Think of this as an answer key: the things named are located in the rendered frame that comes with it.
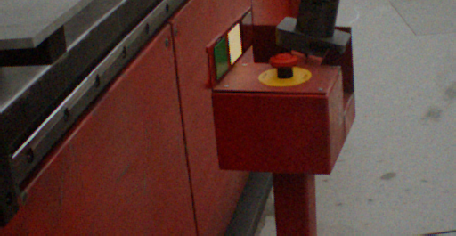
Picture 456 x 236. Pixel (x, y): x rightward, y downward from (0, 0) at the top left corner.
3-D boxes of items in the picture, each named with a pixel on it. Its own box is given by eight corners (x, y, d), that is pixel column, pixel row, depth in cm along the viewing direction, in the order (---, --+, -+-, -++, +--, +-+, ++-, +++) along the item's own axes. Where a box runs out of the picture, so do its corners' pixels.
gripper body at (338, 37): (284, 28, 127) (292, -19, 124) (349, 44, 124) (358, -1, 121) (273, 39, 121) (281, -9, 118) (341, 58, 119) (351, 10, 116)
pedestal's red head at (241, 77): (330, 175, 113) (324, 48, 107) (218, 170, 118) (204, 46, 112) (356, 118, 131) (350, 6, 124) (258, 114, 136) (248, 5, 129)
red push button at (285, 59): (296, 86, 113) (294, 61, 112) (267, 85, 115) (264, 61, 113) (303, 76, 117) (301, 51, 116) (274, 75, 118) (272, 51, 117)
